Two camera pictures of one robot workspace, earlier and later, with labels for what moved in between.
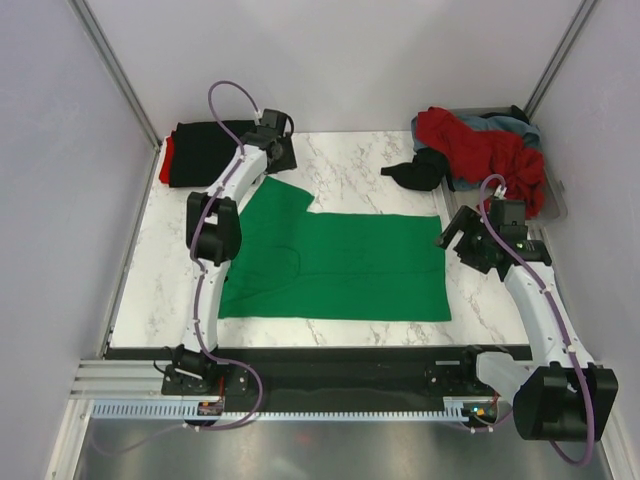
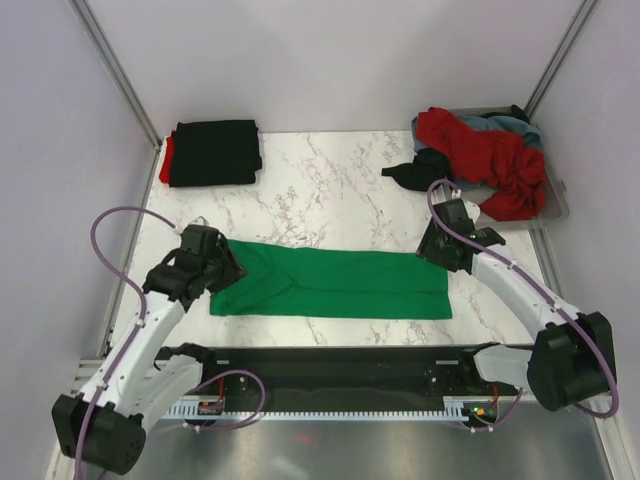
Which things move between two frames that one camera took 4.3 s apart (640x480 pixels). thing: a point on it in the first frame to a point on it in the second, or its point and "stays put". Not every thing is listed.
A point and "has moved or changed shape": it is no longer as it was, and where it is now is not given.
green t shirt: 296,263 has moved or changed shape
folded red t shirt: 167,161 stays put
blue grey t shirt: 529,133 stays put
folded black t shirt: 201,150 stays put
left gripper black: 289,159 to 234,271
